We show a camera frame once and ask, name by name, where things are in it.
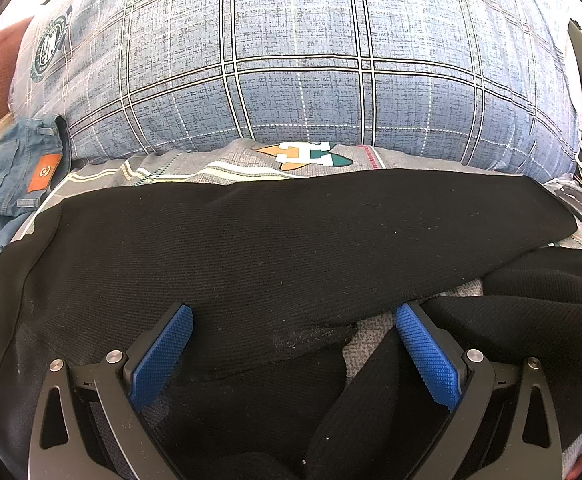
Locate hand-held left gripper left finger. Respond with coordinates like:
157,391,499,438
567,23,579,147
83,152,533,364
28,302,194,480

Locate grey printed bed sheet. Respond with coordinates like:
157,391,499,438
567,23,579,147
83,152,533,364
0,139,582,480

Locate blue jeans with orange patch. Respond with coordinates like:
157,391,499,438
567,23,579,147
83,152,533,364
0,116,72,257

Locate black pants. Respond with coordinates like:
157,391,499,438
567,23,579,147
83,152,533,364
0,167,582,480

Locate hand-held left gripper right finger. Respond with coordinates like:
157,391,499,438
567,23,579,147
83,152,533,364
393,301,572,480

